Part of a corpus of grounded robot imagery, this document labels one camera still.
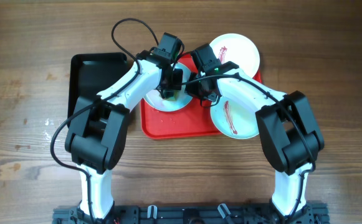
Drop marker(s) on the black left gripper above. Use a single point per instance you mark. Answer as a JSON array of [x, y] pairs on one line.
[[177, 84]]

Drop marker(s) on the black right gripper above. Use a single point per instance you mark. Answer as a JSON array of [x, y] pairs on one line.
[[191, 89]]

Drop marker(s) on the green yellow sponge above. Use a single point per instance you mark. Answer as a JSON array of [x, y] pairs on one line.
[[171, 95]]

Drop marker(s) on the white plate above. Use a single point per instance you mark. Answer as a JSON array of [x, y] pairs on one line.
[[233, 120], [238, 49], [176, 102]]

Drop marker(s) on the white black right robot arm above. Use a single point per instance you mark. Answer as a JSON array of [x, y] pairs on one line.
[[289, 133]]

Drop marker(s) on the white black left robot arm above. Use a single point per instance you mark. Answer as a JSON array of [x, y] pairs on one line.
[[98, 128]]

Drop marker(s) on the red serving tray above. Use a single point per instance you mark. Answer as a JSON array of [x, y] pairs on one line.
[[191, 121]]

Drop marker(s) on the black water tray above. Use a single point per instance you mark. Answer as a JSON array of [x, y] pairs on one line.
[[92, 73]]

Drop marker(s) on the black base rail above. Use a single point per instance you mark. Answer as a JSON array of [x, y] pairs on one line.
[[253, 213]]

